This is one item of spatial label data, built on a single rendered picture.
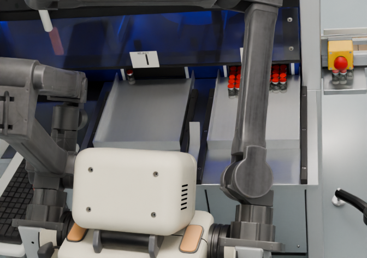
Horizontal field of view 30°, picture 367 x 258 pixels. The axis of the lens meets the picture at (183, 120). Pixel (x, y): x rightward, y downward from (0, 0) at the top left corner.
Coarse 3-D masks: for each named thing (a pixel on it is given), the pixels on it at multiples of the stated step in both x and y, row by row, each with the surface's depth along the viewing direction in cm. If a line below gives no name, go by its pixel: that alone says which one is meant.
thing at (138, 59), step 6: (132, 54) 211; (138, 54) 210; (144, 54) 210; (150, 54) 210; (156, 54) 209; (132, 60) 212; (138, 60) 212; (144, 60) 212; (150, 60) 211; (156, 60) 211; (138, 66) 213; (144, 66) 213; (150, 66) 213; (156, 66) 212
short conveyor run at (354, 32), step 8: (328, 32) 219; (336, 32) 219; (344, 32) 219; (352, 32) 218; (360, 32) 218; (352, 40) 213; (360, 40) 212; (360, 48) 215; (360, 56) 213; (360, 64) 215
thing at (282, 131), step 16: (224, 80) 220; (288, 80) 216; (224, 96) 214; (272, 96) 211; (288, 96) 210; (224, 112) 208; (272, 112) 205; (288, 112) 204; (224, 128) 203; (272, 128) 200; (288, 128) 199; (208, 144) 196; (224, 144) 195; (272, 144) 192; (288, 144) 192
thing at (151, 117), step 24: (192, 72) 221; (120, 96) 222; (144, 96) 220; (168, 96) 218; (120, 120) 212; (144, 120) 211; (168, 120) 209; (96, 144) 202; (120, 144) 200; (144, 144) 199; (168, 144) 198
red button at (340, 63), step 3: (339, 57) 199; (342, 57) 199; (336, 60) 199; (339, 60) 198; (342, 60) 198; (345, 60) 199; (336, 63) 199; (339, 63) 199; (342, 63) 198; (345, 63) 199; (336, 66) 199; (339, 66) 199; (342, 66) 199; (345, 66) 199; (339, 69) 200; (342, 69) 200
